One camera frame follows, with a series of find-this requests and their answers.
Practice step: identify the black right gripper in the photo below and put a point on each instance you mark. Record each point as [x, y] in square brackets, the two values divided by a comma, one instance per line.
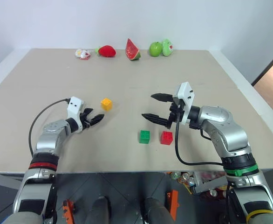
[174, 114]

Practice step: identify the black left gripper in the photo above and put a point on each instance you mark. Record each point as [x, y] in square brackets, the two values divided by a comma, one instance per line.
[85, 121]

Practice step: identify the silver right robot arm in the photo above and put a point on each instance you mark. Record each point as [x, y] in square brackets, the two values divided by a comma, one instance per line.
[222, 130]

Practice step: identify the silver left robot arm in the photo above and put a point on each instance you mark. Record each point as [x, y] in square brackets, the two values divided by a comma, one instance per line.
[48, 137]

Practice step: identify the yellow toy brick cube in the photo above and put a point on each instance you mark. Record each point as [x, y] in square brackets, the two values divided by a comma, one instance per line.
[106, 104]

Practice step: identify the red toy brick cube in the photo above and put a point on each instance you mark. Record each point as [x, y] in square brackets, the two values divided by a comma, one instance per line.
[166, 138]

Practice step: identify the green toy brick cube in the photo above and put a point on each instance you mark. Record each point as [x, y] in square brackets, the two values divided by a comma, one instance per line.
[144, 137]

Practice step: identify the green toy apple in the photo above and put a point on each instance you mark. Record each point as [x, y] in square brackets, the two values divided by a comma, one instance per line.
[155, 49]

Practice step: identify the green plush avocado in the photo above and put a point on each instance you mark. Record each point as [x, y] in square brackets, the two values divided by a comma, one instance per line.
[167, 47]

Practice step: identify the white and red candy packet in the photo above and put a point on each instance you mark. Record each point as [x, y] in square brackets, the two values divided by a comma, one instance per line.
[82, 54]

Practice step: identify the toy watermelon slice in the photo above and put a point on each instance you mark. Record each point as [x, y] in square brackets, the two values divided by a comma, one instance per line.
[132, 51]

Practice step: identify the red plush strawberry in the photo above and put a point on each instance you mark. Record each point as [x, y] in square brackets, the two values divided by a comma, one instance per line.
[107, 51]

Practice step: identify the green drink can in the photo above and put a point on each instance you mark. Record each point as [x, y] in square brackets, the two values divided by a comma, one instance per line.
[175, 175]

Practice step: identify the silver drink can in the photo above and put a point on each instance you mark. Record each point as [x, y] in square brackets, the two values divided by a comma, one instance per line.
[186, 177]
[213, 192]

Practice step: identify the white table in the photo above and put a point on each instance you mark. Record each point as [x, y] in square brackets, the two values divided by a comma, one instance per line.
[232, 70]

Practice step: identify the grey plastic box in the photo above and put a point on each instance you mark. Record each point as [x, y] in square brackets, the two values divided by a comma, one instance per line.
[208, 184]

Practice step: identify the dark rounded robot leg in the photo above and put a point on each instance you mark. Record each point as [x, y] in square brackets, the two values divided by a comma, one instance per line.
[98, 210]
[156, 210]

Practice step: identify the orange and black clamp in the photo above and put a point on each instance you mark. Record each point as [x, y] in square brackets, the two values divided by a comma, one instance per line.
[173, 203]
[67, 208]

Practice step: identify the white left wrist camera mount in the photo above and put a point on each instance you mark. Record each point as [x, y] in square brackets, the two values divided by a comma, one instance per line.
[74, 109]

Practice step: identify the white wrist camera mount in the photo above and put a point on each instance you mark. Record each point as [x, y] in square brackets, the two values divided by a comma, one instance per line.
[74, 109]
[185, 95]

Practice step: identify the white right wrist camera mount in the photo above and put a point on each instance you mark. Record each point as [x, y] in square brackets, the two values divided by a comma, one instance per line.
[185, 95]

